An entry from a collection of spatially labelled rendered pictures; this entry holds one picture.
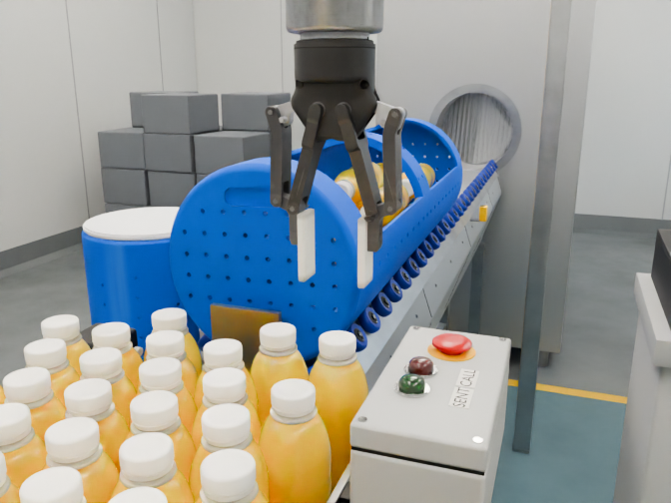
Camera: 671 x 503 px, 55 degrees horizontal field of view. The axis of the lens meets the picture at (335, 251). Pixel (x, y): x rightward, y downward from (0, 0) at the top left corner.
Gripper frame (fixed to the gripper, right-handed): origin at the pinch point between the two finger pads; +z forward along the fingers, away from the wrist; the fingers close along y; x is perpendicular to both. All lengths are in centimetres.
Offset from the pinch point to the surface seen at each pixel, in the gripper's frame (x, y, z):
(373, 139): -56, 12, -5
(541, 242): -158, -17, 38
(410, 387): 13.0, -10.9, 6.7
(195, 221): -15.5, 25.7, 2.2
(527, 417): -158, -17, 103
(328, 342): 1.5, 0.3, 9.3
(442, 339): 3.9, -11.7, 6.3
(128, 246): -43, 58, 16
